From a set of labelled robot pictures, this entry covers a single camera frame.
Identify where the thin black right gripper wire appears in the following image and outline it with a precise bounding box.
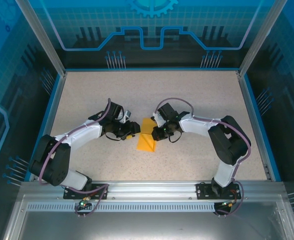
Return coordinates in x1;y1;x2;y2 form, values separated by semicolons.
168;129;184;144

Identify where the grey metal sheet panel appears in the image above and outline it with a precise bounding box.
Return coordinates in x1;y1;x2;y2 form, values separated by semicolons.
0;194;294;240

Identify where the thin black left gripper wire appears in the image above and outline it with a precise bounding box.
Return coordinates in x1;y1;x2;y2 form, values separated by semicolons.
104;131;124;142

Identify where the long aluminium mounting rail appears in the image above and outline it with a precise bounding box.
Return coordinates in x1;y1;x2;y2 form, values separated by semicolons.
19;180;286;201

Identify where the aluminium frame post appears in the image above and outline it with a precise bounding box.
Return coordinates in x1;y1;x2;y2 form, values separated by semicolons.
237;0;289;79
13;0;68;79

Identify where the small connector with green light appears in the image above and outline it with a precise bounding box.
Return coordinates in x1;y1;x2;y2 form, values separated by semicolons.
78;197;92;210
220;199;239;209

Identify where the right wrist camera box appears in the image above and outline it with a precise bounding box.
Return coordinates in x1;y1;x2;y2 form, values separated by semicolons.
151;113;162;127

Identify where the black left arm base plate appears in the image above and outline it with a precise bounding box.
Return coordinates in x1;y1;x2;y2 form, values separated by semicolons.
63;182;110;201

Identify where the thin black gripper wire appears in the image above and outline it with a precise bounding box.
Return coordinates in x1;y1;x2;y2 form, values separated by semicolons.
168;129;184;144
104;131;124;142

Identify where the aluminium side rail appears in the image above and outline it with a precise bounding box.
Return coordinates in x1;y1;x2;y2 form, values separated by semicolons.
236;71;275;182
28;71;68;182

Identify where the slotted grey cable duct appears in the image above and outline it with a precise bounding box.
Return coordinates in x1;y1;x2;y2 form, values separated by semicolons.
26;202;222;213

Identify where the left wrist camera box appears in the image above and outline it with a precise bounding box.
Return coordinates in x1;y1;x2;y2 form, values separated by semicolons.
121;109;133;124

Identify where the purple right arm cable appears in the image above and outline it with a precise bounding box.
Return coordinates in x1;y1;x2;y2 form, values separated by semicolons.
155;97;252;219

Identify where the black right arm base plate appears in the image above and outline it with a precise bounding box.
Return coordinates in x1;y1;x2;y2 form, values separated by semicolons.
196;182;242;201

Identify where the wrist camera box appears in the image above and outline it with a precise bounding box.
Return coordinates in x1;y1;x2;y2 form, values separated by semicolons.
121;109;133;124
151;113;162;127

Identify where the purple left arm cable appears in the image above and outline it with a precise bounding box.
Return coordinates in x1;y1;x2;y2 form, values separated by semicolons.
38;97;112;219

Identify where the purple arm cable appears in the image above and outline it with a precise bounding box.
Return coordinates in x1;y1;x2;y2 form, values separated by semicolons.
155;97;252;219
38;97;112;219

